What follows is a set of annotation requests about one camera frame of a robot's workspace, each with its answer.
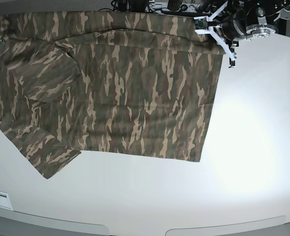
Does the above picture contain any black background equipment clutter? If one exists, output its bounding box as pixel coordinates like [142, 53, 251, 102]
[99, 0, 281, 22]

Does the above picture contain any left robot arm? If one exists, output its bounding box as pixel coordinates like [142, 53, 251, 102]
[194, 0, 290, 68]

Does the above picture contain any camouflage T-shirt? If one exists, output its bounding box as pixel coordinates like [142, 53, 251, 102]
[0, 11, 224, 178]

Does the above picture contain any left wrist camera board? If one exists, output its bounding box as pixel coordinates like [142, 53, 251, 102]
[193, 16, 208, 30]

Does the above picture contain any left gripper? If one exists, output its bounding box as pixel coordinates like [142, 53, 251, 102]
[194, 1, 238, 68]

